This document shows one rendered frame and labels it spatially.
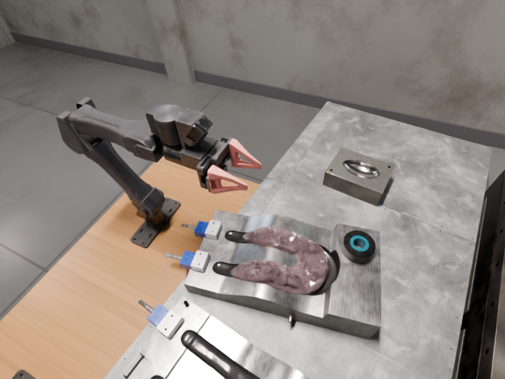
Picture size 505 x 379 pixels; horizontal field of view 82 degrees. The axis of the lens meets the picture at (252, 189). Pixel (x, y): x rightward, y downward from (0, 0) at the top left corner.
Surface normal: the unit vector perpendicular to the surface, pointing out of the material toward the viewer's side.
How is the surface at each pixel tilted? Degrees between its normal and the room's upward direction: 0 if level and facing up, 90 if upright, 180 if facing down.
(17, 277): 0
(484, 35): 90
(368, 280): 0
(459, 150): 0
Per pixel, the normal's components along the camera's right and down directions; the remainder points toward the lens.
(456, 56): -0.43, 0.70
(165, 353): -0.05, -0.65
